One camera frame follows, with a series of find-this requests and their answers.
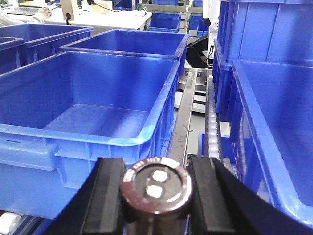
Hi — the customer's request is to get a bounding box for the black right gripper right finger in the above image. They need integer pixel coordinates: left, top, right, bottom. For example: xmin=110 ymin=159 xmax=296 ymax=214
xmin=188 ymin=157 xmax=302 ymax=235

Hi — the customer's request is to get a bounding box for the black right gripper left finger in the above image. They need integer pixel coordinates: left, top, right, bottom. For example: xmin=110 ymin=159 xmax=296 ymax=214
xmin=44 ymin=158 xmax=126 ymax=235

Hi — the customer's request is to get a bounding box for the dark cylindrical capacitor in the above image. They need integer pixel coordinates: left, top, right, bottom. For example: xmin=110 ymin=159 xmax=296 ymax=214
xmin=120 ymin=157 xmax=193 ymax=235

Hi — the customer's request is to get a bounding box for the blue bin right front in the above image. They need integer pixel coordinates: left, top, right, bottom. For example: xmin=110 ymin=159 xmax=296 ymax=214
xmin=230 ymin=60 xmax=313 ymax=229

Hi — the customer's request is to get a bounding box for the blue bin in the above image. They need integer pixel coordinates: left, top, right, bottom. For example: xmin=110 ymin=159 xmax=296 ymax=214
xmin=0 ymin=24 xmax=94 ymax=66
xmin=0 ymin=51 xmax=179 ymax=219
xmin=59 ymin=29 xmax=189 ymax=76
xmin=230 ymin=60 xmax=313 ymax=229

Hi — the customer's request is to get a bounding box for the blue bin front centre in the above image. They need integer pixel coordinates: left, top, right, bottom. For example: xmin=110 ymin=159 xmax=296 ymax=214
xmin=0 ymin=51 xmax=179 ymax=219

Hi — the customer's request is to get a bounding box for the blue bin behind centre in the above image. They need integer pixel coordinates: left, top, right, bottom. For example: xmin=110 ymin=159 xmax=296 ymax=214
xmin=59 ymin=29 xmax=189 ymax=76

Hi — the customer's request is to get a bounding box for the blue bin far left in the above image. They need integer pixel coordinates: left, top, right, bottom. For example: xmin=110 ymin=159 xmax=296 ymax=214
xmin=0 ymin=24 xmax=94 ymax=66

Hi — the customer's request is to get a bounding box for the blue bin left edge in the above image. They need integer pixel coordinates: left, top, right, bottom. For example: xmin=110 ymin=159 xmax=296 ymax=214
xmin=0 ymin=37 xmax=24 ymax=74

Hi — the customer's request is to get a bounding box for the stacked blue bins right rear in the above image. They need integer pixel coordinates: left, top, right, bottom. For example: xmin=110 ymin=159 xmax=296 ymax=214
xmin=212 ymin=0 xmax=313 ymax=122

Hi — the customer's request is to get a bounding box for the white desk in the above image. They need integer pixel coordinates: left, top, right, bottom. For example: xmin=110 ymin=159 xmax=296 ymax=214
xmin=4 ymin=0 xmax=153 ymax=31

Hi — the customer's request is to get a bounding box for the person's hand at desk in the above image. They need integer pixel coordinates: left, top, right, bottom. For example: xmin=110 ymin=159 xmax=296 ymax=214
xmin=37 ymin=7 xmax=52 ymax=19

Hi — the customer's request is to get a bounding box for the metal roller rail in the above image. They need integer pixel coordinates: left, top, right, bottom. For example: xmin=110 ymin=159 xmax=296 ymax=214
xmin=167 ymin=68 xmax=224 ymax=166

